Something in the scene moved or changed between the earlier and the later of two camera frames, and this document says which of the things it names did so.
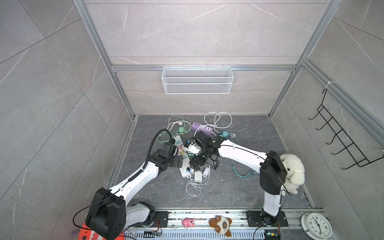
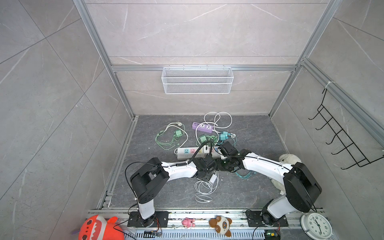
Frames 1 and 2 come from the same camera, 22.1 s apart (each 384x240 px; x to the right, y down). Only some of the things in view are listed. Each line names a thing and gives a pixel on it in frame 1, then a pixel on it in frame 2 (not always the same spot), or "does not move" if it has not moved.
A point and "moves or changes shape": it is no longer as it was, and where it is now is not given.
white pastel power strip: x=186 y=170 moves or changes shape
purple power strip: x=204 y=129 does not move
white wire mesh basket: x=197 y=80 does not move
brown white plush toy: x=222 y=224 does not move
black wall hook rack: x=353 y=151 does not move
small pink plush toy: x=188 y=222 does not move
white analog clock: x=315 y=226 does not move
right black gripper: x=195 y=158 -> x=220 y=168
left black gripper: x=176 y=163 -> x=208 y=178
